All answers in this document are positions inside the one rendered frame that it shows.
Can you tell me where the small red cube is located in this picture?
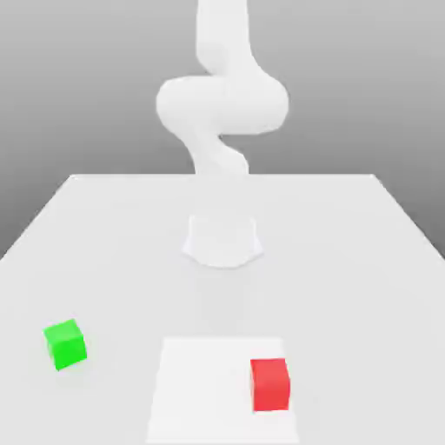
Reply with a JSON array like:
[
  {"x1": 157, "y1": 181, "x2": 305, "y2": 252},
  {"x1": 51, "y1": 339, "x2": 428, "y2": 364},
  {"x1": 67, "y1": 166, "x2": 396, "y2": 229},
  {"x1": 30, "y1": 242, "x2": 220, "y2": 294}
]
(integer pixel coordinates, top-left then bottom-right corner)
[{"x1": 249, "y1": 357, "x2": 291, "y2": 413}]

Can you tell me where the small green cube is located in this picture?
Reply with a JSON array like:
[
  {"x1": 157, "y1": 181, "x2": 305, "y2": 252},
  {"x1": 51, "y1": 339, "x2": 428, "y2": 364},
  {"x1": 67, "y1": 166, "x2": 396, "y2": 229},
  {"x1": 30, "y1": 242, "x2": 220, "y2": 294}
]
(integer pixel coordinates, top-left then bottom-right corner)
[{"x1": 42, "y1": 318, "x2": 88, "y2": 372}]

